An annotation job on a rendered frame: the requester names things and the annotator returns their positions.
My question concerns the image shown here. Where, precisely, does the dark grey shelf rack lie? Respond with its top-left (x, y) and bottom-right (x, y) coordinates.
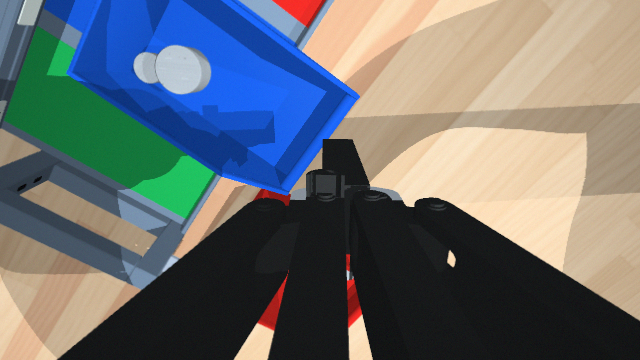
top-left (0, 0), bottom-right (334, 290)

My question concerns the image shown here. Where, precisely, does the blue bin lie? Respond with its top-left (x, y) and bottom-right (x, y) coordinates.
top-left (66, 0), bottom-right (360, 196)

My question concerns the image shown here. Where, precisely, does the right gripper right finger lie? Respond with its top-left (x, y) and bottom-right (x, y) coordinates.
top-left (337, 139), bottom-right (640, 360)

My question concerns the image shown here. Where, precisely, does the red bin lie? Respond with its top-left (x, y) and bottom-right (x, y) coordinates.
top-left (253, 188), bottom-right (362, 331)

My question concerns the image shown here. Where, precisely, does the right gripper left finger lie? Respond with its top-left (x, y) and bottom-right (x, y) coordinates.
top-left (57, 139), bottom-right (350, 360)

